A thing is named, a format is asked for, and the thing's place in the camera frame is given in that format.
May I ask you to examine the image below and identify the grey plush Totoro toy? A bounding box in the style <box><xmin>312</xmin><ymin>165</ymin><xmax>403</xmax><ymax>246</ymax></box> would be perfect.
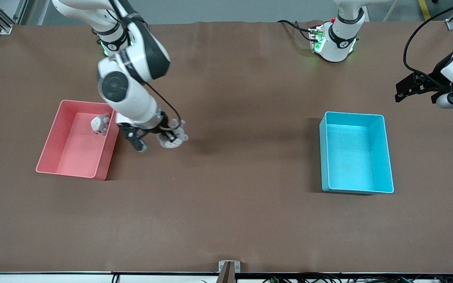
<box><xmin>90</xmin><ymin>113</ymin><xmax>111</xmax><ymax>135</ymax></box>
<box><xmin>157</xmin><ymin>119</ymin><xmax>190</xmax><ymax>149</ymax></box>

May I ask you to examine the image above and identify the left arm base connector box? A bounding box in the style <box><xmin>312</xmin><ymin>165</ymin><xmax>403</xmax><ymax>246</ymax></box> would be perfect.
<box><xmin>308</xmin><ymin>24</ymin><xmax>325</xmax><ymax>53</ymax></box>

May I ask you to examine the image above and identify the blue plastic box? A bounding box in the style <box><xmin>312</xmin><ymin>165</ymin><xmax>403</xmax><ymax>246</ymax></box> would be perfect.
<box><xmin>319</xmin><ymin>111</ymin><xmax>394</xmax><ymax>195</ymax></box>

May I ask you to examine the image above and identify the pink plastic box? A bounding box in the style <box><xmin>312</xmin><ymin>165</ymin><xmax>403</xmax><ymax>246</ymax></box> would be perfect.
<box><xmin>36</xmin><ymin>100</ymin><xmax>120</xmax><ymax>181</ymax></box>

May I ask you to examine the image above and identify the brown table cover mat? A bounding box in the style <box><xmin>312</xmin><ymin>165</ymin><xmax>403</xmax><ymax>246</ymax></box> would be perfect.
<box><xmin>0</xmin><ymin>20</ymin><xmax>453</xmax><ymax>274</ymax></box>

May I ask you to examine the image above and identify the brown stand pole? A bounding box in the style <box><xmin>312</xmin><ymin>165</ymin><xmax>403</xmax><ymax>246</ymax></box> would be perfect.
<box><xmin>215</xmin><ymin>262</ymin><xmax>236</xmax><ymax>283</ymax></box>

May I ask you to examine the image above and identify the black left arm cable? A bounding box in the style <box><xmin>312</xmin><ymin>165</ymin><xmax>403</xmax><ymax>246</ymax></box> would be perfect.
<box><xmin>403</xmin><ymin>0</ymin><xmax>453</xmax><ymax>85</ymax></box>

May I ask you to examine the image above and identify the black left base cable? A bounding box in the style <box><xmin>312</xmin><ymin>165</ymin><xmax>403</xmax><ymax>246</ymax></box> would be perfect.
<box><xmin>277</xmin><ymin>19</ymin><xmax>314</xmax><ymax>43</ymax></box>

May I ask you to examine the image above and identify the silver bracket plate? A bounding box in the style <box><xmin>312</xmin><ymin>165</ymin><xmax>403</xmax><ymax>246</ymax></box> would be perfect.
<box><xmin>218</xmin><ymin>261</ymin><xmax>241</xmax><ymax>273</ymax></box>

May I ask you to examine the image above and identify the white table edge rail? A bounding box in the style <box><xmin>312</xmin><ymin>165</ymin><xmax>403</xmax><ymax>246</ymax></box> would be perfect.
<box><xmin>0</xmin><ymin>271</ymin><xmax>453</xmax><ymax>283</ymax></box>

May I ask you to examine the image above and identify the black cable bundle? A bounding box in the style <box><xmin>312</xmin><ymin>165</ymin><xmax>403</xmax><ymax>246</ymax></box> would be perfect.
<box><xmin>262</xmin><ymin>272</ymin><xmax>453</xmax><ymax>283</ymax></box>

